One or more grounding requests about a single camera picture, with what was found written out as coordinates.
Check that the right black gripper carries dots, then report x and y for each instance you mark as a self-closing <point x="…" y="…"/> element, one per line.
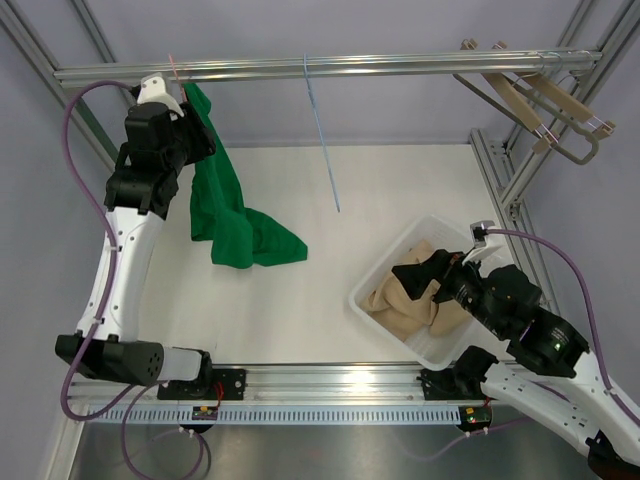
<point x="442" y="266"/>

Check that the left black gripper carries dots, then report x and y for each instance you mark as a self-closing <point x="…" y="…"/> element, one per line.
<point x="200" y="137"/>

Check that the beige t shirt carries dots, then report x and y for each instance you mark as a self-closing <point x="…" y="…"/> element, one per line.
<point x="390" y="306"/>

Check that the pink wire hanger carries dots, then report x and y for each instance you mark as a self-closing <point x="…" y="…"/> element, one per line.
<point x="178" y="79"/>

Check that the green t shirt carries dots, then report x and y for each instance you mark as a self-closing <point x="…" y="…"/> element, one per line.
<point x="240" y="236"/>

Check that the blue wire hanger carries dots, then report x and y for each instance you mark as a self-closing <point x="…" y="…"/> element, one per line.
<point x="320" y="132"/>

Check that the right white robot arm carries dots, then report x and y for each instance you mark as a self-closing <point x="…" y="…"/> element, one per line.
<point x="506" y="303"/>

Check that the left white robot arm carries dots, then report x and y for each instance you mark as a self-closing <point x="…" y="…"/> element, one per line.
<point x="161" y="141"/>

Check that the wooden hanger front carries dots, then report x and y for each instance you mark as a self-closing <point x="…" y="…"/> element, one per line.
<point x="518" y="108"/>

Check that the wooden hanger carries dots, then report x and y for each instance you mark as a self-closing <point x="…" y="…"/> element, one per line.
<point x="518" y="108"/>
<point x="539" y="82"/>

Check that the wooden hanger rear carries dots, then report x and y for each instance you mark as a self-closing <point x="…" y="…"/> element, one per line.
<point x="539" y="82"/>

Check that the white plastic basket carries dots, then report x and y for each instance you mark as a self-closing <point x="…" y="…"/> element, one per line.
<point x="412" y="246"/>

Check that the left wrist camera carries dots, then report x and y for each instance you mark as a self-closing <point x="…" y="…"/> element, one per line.
<point x="154" y="89"/>

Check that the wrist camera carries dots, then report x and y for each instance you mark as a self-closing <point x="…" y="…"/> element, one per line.
<point x="484" y="243"/>
<point x="154" y="89"/>

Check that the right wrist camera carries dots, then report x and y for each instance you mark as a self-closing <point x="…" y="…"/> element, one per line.
<point x="484" y="243"/>

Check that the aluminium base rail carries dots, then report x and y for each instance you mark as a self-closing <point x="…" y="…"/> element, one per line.
<point x="359" y="383"/>

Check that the left aluminium frame post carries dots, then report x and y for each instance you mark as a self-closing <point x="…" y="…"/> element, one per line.
<point x="35" y="54"/>

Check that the aluminium hanging rail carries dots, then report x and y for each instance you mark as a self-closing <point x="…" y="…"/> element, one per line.
<point x="478" y="61"/>

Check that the white slotted cable duct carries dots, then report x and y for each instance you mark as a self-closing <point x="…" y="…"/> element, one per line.
<point x="148" y="414"/>

